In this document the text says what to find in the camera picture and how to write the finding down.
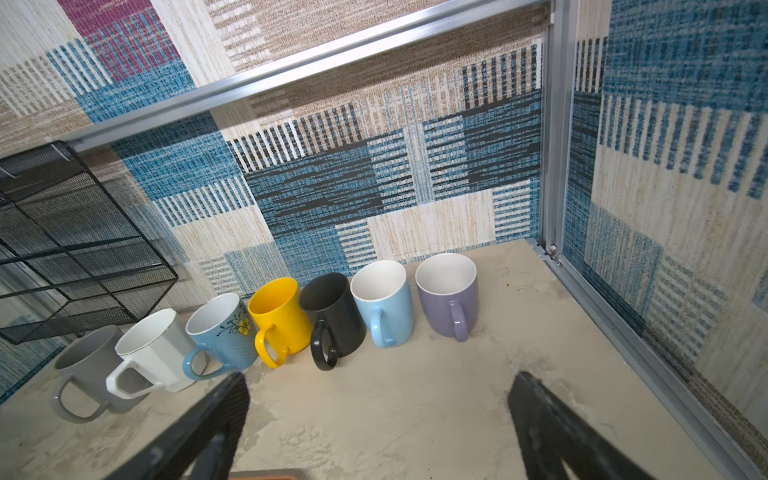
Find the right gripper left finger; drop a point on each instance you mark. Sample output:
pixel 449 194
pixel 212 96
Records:
pixel 204 440

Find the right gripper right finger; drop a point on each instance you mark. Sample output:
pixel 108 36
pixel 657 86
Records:
pixel 554 440

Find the teal blue mug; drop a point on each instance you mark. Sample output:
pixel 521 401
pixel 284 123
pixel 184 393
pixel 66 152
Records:
pixel 225 330

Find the white mug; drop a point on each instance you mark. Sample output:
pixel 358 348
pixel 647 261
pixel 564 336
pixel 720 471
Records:
pixel 156 348

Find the yellow mug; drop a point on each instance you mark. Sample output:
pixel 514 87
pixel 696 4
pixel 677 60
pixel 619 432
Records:
pixel 284 328

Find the lavender mug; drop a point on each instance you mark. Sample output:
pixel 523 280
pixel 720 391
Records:
pixel 448 289

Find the grey mug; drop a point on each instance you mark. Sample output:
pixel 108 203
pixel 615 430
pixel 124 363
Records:
pixel 86 363

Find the brown rectangular tray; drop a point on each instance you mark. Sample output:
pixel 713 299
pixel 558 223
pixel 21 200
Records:
pixel 271 474

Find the black mug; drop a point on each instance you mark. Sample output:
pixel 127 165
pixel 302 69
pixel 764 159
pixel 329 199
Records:
pixel 338 329

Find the black wire shelf rack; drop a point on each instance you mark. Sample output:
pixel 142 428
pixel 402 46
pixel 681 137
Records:
pixel 60 225

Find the light blue mug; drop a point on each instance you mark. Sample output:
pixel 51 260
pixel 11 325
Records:
pixel 383 298

